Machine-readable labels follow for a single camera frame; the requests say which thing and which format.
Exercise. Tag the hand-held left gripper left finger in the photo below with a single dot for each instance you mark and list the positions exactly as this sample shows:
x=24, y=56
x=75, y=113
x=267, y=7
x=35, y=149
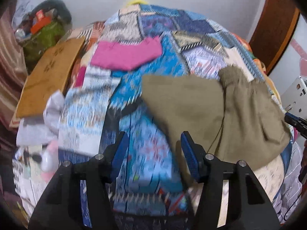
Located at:
x=120, y=153

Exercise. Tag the green fabric storage box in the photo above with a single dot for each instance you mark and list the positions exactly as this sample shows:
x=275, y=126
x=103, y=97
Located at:
x=45, y=38

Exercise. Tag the olive green pants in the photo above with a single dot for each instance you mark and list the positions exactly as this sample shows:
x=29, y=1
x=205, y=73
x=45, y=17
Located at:
x=191, y=105

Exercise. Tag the striped pink curtain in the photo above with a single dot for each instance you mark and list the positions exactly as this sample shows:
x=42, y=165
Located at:
x=9, y=64

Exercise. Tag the frosted sliding wardrobe door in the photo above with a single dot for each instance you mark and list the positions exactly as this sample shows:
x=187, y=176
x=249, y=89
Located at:
x=302, y=40

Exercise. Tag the brown wooden door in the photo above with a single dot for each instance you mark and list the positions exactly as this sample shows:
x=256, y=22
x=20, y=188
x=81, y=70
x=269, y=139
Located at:
x=273, y=28

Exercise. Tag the white grid bedsheet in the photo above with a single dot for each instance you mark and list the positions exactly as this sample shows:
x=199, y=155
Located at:
x=290, y=184

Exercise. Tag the grey plush toy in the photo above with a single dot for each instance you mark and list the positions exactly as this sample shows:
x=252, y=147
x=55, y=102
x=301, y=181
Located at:
x=62, y=9

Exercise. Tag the white power strip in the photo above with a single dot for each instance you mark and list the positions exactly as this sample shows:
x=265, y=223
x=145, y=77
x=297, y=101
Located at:
x=297, y=93

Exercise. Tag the white printed cloth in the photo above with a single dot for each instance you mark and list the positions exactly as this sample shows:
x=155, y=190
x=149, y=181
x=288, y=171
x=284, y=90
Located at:
x=52, y=107

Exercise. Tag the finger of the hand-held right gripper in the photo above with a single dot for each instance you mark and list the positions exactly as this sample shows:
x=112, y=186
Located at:
x=297, y=122

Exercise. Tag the orange box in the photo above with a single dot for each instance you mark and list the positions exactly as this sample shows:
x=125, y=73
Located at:
x=39, y=24

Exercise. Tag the pink folded cloth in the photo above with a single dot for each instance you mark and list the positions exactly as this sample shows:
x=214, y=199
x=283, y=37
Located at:
x=124, y=55

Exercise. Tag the blue patchwork blanket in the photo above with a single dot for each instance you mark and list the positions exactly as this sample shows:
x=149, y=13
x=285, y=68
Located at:
x=144, y=136

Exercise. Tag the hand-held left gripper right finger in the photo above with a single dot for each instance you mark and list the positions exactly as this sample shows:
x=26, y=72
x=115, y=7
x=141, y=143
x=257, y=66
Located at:
x=189, y=158

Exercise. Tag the pale blue cloth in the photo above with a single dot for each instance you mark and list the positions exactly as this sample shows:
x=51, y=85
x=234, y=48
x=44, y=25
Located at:
x=22, y=2

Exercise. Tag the brown cardboard box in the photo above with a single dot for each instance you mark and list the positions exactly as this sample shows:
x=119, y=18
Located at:
x=48, y=76

